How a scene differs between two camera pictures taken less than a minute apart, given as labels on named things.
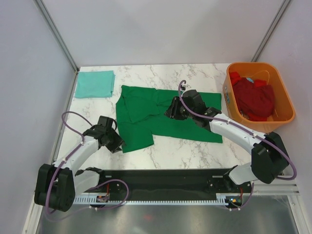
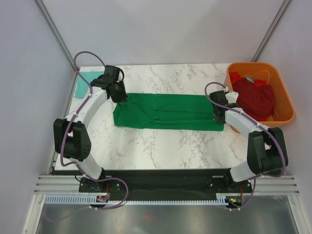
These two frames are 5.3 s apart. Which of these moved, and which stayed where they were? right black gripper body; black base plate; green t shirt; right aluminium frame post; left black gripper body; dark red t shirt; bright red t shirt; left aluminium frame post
Moved: green t shirt; right black gripper body; left black gripper body
Stayed: right aluminium frame post; bright red t shirt; left aluminium frame post; black base plate; dark red t shirt
